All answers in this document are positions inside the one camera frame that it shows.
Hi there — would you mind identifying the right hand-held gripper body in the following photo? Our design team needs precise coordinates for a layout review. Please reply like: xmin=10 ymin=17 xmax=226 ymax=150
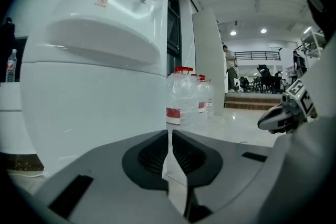
xmin=278 ymin=79 xmax=318 ymax=134

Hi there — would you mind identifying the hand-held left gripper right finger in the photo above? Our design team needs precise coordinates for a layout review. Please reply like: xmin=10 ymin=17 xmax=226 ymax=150
xmin=172 ymin=130 xmax=272 ymax=218

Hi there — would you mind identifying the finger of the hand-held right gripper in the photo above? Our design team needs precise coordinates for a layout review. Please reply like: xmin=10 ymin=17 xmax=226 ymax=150
xmin=257 ymin=112 xmax=288 ymax=131
xmin=264 ymin=104 xmax=286 ymax=116

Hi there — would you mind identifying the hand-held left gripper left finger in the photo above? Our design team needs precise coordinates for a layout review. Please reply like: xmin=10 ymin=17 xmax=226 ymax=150
xmin=34 ymin=130 xmax=188 ymax=224

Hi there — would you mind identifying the white water dispenser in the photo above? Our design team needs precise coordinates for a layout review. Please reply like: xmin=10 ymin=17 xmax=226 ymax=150
xmin=20 ymin=0 xmax=169 ymax=179

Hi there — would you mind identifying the clear water jug red cap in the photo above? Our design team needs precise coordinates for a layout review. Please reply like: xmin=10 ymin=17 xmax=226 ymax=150
xmin=195 ymin=74 xmax=211 ymax=124
xmin=166 ymin=66 xmax=200 ymax=135

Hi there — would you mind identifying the grey locker cabinet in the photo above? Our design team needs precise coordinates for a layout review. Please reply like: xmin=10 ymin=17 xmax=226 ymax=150
xmin=191 ymin=7 xmax=226 ymax=118

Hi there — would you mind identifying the small clear water bottle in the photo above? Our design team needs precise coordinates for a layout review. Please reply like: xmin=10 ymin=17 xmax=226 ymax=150
xmin=5 ymin=49 xmax=18 ymax=83

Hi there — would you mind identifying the wooden step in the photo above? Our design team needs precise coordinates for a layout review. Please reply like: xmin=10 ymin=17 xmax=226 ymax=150
xmin=224 ymin=92 xmax=284 ymax=111

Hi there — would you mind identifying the black office chair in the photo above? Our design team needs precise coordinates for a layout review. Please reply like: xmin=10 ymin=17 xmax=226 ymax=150
xmin=238 ymin=76 xmax=255 ymax=93
xmin=256 ymin=63 xmax=284 ymax=94

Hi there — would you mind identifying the black metal railing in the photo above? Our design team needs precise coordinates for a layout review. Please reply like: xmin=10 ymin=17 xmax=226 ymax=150
xmin=233 ymin=51 xmax=283 ymax=62

